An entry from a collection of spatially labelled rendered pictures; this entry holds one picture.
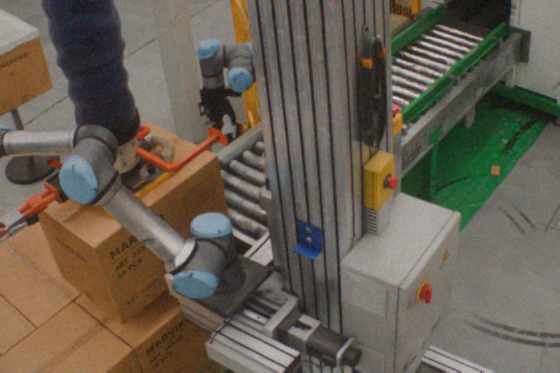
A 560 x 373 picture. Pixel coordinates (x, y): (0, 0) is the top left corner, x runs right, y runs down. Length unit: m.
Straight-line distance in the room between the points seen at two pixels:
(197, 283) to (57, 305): 1.16
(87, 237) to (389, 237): 1.01
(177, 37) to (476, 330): 2.16
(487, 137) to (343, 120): 2.89
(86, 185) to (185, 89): 2.27
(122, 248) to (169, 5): 1.70
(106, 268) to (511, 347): 1.85
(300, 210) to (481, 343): 1.59
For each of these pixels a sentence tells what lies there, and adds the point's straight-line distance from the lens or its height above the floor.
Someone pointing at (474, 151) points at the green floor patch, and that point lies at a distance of 4.40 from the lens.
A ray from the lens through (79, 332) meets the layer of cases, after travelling 2.86.
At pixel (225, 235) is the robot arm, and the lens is 2.02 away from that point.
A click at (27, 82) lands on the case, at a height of 0.74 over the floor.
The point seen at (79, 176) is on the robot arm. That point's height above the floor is 1.56.
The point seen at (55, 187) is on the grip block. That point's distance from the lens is 2.42.
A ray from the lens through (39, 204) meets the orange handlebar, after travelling 2.38.
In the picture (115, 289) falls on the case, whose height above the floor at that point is 0.85.
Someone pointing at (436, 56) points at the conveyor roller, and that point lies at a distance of 4.26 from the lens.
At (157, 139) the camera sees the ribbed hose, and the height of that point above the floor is 1.16.
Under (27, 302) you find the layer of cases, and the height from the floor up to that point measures 0.54.
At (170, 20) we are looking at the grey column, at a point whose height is 1.02.
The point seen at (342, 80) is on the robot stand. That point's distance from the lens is 1.64.
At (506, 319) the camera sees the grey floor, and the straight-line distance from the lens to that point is 3.44.
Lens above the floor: 2.59
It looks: 37 degrees down
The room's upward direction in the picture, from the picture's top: 7 degrees counter-clockwise
